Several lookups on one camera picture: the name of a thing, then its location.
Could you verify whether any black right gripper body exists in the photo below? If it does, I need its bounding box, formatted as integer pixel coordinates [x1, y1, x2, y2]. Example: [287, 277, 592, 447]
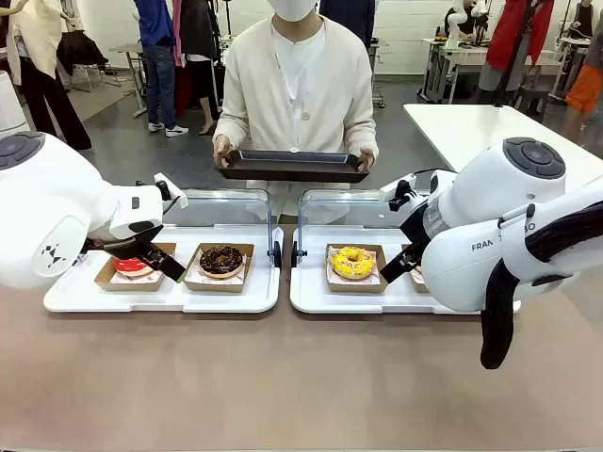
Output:
[399, 217, 432, 258]

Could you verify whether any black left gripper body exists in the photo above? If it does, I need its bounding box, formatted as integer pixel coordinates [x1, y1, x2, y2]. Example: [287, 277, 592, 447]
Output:
[83, 224, 164, 259]

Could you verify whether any red glazed donut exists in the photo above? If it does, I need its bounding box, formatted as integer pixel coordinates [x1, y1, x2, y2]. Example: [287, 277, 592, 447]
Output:
[113, 256, 155, 279]
[93, 242, 178, 292]

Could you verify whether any yellow glazed donut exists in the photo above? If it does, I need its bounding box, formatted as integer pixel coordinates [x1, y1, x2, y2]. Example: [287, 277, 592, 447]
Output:
[328, 246, 377, 282]

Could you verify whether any dark brown serving tray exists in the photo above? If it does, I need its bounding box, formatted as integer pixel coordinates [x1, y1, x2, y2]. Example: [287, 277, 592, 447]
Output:
[214, 149, 371, 184]

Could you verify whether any sprinkled chocolate donut in tray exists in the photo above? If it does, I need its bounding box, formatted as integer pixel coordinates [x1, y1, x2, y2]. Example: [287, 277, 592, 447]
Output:
[400, 243, 431, 294]

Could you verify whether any chocolate glazed donut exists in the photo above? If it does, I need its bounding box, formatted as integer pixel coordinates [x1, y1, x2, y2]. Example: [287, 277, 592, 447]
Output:
[199, 244, 245, 280]

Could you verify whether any person in blue jeans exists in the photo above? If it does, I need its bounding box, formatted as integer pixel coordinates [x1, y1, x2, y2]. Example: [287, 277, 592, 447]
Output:
[134, 0, 189, 137]

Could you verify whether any person in black trousers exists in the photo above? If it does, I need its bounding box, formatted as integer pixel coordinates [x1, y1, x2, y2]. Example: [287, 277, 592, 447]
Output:
[4, 0, 93, 151]

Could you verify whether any person in cream cardigan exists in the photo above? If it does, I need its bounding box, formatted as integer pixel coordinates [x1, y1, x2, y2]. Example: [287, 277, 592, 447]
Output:
[211, 0, 381, 225]

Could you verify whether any person in pink and black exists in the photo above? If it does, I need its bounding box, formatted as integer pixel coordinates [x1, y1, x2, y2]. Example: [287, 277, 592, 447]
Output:
[171, 0, 222, 137]

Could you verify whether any person in red vest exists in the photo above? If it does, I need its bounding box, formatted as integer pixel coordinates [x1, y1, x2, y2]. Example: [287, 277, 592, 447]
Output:
[478, 0, 556, 105]

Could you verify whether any person in orange clothes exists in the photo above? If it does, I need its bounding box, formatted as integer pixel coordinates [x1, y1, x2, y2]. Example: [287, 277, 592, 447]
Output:
[564, 27, 603, 114]

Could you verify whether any person in black top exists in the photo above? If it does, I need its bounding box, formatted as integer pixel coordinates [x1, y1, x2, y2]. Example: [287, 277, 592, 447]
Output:
[572, 0, 597, 39]

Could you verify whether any person's left hand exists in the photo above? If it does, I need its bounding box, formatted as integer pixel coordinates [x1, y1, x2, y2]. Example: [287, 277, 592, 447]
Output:
[357, 146, 380, 171]

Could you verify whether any person's right hand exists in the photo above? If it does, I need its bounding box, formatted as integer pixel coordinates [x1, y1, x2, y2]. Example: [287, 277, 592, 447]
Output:
[212, 134, 236, 167]

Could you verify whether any white display tray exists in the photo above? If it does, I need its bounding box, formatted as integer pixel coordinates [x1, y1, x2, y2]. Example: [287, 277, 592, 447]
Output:
[42, 223, 283, 315]
[289, 224, 522, 315]

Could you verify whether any clear hinged display lid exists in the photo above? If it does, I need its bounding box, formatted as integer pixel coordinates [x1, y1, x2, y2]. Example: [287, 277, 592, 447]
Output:
[290, 187, 428, 270]
[162, 186, 283, 269]

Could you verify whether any white rectangular table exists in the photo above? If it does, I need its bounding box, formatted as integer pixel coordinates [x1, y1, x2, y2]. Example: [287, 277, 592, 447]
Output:
[403, 103, 603, 174]

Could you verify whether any white cylindrical air purifier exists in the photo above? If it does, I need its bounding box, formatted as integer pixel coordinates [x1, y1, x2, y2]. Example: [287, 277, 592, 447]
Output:
[0, 70, 27, 136]

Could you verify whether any grey stool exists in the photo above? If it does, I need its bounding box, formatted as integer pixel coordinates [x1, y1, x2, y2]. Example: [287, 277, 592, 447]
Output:
[513, 86, 551, 117]

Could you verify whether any grey background workbench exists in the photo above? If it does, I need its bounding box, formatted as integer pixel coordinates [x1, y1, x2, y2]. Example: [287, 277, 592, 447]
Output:
[421, 37, 566, 105]

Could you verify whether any small grey background table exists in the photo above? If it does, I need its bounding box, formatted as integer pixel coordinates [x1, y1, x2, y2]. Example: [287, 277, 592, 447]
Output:
[110, 43, 152, 118]

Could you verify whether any chair with black jacket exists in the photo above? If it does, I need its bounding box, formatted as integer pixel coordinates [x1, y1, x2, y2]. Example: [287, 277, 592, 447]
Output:
[56, 30, 122, 93]

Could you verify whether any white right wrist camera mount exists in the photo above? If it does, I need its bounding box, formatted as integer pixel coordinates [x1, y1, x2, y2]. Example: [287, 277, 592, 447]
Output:
[379, 173, 432, 212]

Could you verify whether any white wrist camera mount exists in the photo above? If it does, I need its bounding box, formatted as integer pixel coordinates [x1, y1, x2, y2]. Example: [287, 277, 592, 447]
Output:
[379, 173, 432, 212]
[153, 172, 188, 209]

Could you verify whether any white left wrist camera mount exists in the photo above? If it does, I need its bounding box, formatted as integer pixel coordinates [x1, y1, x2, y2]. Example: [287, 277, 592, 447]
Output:
[153, 172, 188, 209]

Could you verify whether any black cable sleeve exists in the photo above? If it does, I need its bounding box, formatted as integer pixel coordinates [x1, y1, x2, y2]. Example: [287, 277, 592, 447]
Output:
[480, 201, 603, 371]

